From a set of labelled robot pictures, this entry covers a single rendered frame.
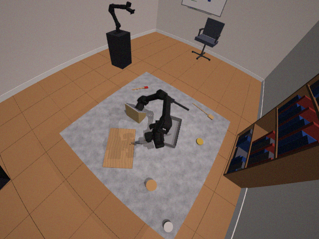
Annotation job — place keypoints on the yellow flat disc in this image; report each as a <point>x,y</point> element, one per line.
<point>199,141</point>

